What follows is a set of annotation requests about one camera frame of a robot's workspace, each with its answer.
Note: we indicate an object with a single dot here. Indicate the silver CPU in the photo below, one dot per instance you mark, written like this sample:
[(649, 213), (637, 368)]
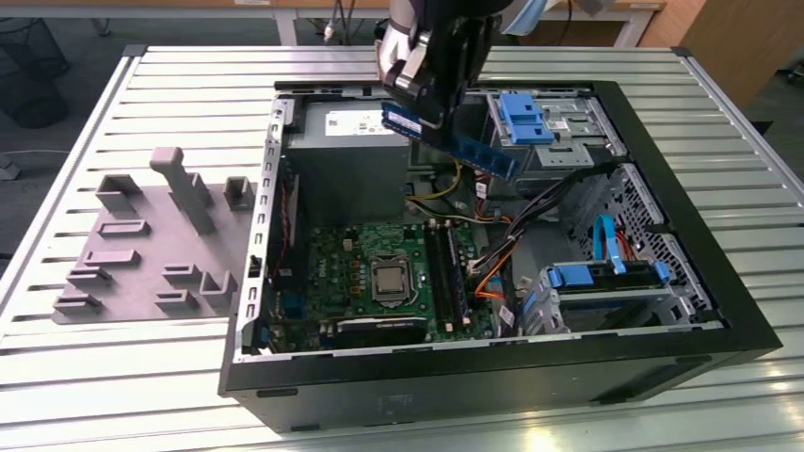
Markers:
[(390, 280)]

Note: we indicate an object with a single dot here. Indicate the black graphics card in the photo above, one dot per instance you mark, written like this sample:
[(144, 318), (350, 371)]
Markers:
[(376, 332)]

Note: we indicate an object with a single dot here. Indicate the black disk in blue carrier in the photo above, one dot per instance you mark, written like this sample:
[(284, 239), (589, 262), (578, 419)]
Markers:
[(570, 277)]

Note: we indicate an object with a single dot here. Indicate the blue RAM stick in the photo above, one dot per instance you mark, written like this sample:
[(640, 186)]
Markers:
[(484, 157)]

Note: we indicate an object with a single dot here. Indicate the metal drive bay cage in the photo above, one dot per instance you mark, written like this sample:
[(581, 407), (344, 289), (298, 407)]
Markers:
[(565, 155)]

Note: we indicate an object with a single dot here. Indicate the silver disk bay bracket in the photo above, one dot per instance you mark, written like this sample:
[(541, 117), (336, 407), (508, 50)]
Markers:
[(614, 297)]

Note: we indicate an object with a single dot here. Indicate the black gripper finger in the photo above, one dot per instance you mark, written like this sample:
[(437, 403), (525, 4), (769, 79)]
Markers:
[(433, 103)]

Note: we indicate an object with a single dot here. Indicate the black mesh wastebasket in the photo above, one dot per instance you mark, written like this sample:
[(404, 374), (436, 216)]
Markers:
[(30, 70)]

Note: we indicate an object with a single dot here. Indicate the grey parts rack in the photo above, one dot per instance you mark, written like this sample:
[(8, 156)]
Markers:
[(150, 245)]

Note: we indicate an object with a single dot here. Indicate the wooden cabinet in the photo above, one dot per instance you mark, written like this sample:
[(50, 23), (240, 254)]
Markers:
[(741, 47)]

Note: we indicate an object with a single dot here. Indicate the wooden desk with white legs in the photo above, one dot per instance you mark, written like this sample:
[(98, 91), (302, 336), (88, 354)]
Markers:
[(636, 28)]

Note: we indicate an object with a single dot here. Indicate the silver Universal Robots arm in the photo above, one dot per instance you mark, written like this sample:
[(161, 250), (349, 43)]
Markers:
[(390, 47)]

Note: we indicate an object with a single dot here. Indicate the blue plastic disk carrier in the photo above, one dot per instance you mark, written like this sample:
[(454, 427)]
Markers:
[(524, 117)]

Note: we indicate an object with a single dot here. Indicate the black empty RAM slot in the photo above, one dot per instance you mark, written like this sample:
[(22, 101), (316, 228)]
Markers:
[(440, 278)]

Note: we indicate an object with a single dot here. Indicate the pale grey floor object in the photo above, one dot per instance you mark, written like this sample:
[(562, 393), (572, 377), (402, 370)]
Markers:
[(6, 169)]

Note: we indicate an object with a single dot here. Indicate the black open PC case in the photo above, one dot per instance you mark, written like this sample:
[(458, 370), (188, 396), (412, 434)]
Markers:
[(440, 391)]

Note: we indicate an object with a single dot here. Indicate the green motherboard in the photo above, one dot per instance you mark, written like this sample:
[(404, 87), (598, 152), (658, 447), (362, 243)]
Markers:
[(332, 249)]

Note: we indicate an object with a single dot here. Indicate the grey power supply unit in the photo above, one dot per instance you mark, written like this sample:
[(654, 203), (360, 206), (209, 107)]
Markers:
[(341, 179)]

